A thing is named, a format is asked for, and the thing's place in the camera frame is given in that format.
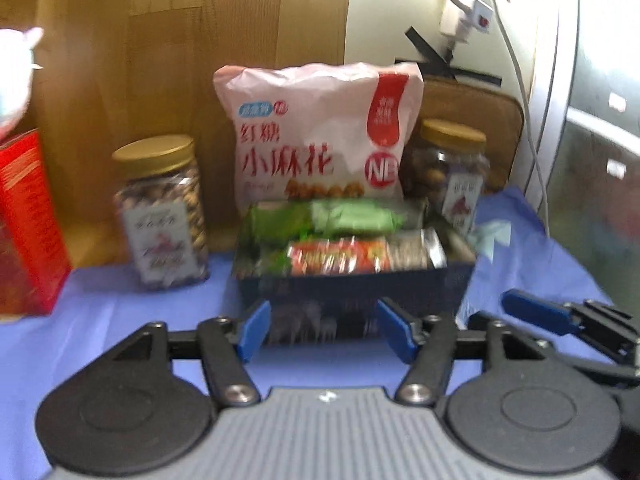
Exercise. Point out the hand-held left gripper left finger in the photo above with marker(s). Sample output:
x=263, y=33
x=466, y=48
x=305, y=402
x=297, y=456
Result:
x=255, y=331

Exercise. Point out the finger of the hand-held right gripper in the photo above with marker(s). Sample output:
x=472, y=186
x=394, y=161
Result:
x=482, y=321
x=537, y=310

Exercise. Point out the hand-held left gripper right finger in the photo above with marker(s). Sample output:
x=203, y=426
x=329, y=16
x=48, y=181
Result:
x=396, y=331

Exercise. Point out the dark printed box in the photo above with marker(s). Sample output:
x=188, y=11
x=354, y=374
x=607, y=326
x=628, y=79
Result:
x=320, y=290

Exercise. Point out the clear seed packet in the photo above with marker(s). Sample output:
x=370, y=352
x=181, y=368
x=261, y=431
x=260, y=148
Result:
x=417, y=249

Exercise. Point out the red snack packet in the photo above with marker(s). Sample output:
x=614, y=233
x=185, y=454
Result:
x=340, y=256

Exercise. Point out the green printed snack packet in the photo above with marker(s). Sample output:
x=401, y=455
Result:
x=280, y=221

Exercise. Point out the plain light green packet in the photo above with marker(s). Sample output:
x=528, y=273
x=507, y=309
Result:
x=355, y=216

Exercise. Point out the gold-lidded nut jar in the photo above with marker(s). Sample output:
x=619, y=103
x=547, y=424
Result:
x=450, y=175
x=162, y=215

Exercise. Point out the blue printed blanket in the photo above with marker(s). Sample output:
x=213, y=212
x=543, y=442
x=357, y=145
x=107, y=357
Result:
x=100, y=320

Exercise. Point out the large pink snack bag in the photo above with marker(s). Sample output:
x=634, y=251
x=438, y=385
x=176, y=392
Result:
x=310, y=135

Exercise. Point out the white framed glass door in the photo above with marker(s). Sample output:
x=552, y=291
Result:
x=590, y=110

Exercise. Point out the red gift box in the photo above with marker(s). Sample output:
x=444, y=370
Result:
x=27, y=230

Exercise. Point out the black tape strip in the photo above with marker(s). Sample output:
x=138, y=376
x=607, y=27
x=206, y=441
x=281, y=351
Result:
x=450, y=67

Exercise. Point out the wooden headboard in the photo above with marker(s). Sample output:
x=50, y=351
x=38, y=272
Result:
x=150, y=50

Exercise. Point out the white power adapter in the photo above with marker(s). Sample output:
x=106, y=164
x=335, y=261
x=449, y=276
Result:
x=472, y=7

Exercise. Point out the pink grey plush toy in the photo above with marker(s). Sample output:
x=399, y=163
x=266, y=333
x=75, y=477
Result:
x=15, y=80

